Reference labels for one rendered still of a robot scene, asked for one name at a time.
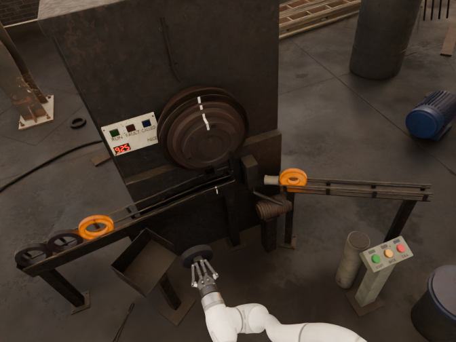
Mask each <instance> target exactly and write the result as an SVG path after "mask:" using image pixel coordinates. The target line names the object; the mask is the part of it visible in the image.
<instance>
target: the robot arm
mask: <svg viewBox="0 0 456 342"><path fill-rule="evenodd" d="M193 260H194V264H193V265H191V270H192V283H191V286H192V287H193V288H194V287H197V289H198V290H199V291H200V294H201V296H202V306H203V308H204V312H205V315H206V324H207V327H208V331H209V333H210V336H211V338H212V340H213V342H236V341H237V337H238V335H237V334H238V333H246V334H248V333H261V332H262V331H264V329H266V331H267V335H268V337H269V338H270V339H271V340H272V341H273V342H367V341H365V340H364V339H363V338H362V337H360V336H358V335H357V334H356V333H355V332H353V331H351V330H349V329H347V328H343V327H341V326H337V325H334V324H327V323H304V324H291V325H283V324H280V322H279V321H278V320H277V319H276V318H275V317H274V316H273V315H271V314H269V312H268V311H267V309H266V308H265V307H264V306H263V305H260V304H257V303H250V304H245V305H239V306H237V307H225V303H224V301H223V298H222V297H221V294H220V293H219V292H218V289H217V287H216V284H215V283H216V279H217V278H218V277H219V275H218V273H217V272H215V271H214V270H213V268H212V267H211V265H210V264H209V262H208V261H207V260H206V259H205V260H203V259H202V257H201V256H197V257H195V258H194V259H193ZM199 263H201V264H202V268H203V270H204V274H205V276H202V274H201V271H200V269H199V266H198V264H199ZM204 263H205V264H206V265H207V267H208V268H209V270H210V271H211V273H212V274H213V277H214V278H213V277H211V276H209V275H208V274H207V271H206V268H205V266H204ZM195 267H196V268H197V272H198V274H199V281H198V283H196V281H195Z"/></svg>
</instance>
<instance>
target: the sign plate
mask: <svg viewBox="0 0 456 342"><path fill-rule="evenodd" d="M146 120H149V121H150V124H151V126H148V127H146V128H144V126H143V123H142V121H146ZM130 125H134V128H135V131H132V132H128V130H127V128H126V126H130ZM101 130H102V132H103V134H104V136H105V138H106V140H107V142H108V144H109V146H110V148H111V150H112V152H113V154H114V156H116V155H121V154H123V153H127V152H130V151H133V150H136V149H140V148H143V147H146V146H149V145H153V144H155V143H158V140H157V121H156V118H155V115H154V112H152V113H148V114H145V115H141V116H138V117H134V118H132V119H127V120H125V121H121V122H117V123H114V124H111V125H108V126H104V127H101ZM113 130H117V131H118V132H119V136H114V137H112V136H111V133H110V131H113ZM121 146H122V147H121ZM125 147H127V148H125ZM128 147H129V149H128ZM115 148H116V150H118V151H116V150H115ZM118 148H119V149H118ZM121 149H122V150H121ZM127 149H128V150H127ZM119 151H120V152H119ZM118 152H119V153H118Z"/></svg>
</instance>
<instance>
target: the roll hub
mask: <svg viewBox="0 0 456 342"><path fill-rule="evenodd" d="M206 120H207V122H208V123H206V122H205V121H204V119H201V120H199V121H197V122H195V123H194V124H193V125H192V126H190V127H189V128H188V129H187V131H186V132H185V133H184V135H183V138H182V140H181V149H182V152H183V155H184V156H185V159H186V160H187V161H188V158H190V157H191V158H193V161H190V162H189V161H188V162H189V163H190V164H191V165H192V166H195V167H198V168H208V164H212V167H214V166H217V165H219V164H221V163H223V162H224V161H226V160H227V159H228V158H229V157H230V156H229V155H228V153H229V152H230V151H231V152H234V151H235V149H236V147H237V145H238V135H237V132H236V131H235V129H234V127H233V126H232V125H231V123H230V122H229V121H227V120H226V119H223V118H220V117H207V118H206ZM206 124H208V125H209V130H207V126H206ZM212 124H216V128H214V129H212V128H211V125H212ZM232 132H235V133H236V135H235V136H232V135H231V133H232ZM191 137H192V138H193V139H194V140H193V142H189V138H191Z"/></svg>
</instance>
